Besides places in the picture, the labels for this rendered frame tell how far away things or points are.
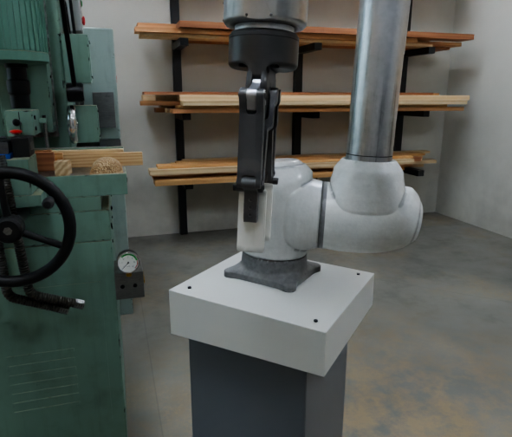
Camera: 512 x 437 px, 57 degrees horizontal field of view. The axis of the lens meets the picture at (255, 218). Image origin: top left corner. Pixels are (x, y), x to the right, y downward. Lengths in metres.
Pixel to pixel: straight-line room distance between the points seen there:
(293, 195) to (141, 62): 2.92
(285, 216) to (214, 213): 3.01
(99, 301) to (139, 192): 2.48
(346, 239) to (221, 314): 0.31
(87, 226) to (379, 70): 0.87
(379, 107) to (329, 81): 3.22
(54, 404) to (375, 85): 1.27
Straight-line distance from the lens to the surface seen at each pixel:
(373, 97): 1.01
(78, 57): 1.68
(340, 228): 1.01
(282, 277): 1.05
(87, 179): 1.36
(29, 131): 1.47
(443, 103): 4.14
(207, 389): 1.19
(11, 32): 1.45
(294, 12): 0.51
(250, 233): 0.51
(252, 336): 0.96
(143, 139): 3.82
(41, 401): 1.61
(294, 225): 1.01
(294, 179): 1.01
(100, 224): 1.38
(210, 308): 0.98
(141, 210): 3.91
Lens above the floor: 1.10
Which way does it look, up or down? 14 degrees down
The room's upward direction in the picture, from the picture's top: straight up
